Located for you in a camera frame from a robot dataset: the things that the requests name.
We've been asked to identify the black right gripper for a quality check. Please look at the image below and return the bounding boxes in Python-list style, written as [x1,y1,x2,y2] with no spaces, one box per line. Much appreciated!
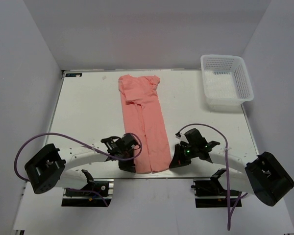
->
[170,143,198,168]

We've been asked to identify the pink t shirt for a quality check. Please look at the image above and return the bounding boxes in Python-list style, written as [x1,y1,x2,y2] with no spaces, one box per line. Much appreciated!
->
[118,75,172,174]

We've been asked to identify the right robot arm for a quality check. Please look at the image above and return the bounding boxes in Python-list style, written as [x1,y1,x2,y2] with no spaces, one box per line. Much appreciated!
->
[169,128,294,207]

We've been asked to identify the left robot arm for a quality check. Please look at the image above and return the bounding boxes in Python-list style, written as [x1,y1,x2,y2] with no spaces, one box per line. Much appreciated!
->
[24,133,143,195]

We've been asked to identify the white plastic basket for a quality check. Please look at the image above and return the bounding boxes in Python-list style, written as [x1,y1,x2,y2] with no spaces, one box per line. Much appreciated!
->
[200,54,254,106]

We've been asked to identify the dark label sticker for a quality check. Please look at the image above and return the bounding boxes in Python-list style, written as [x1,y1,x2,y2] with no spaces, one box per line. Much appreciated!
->
[65,73,82,77]

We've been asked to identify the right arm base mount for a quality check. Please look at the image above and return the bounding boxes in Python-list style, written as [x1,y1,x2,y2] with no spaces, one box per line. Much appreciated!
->
[191,179,227,209]

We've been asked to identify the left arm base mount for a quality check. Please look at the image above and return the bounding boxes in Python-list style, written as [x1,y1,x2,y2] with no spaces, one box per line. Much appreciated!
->
[61,179,114,208]

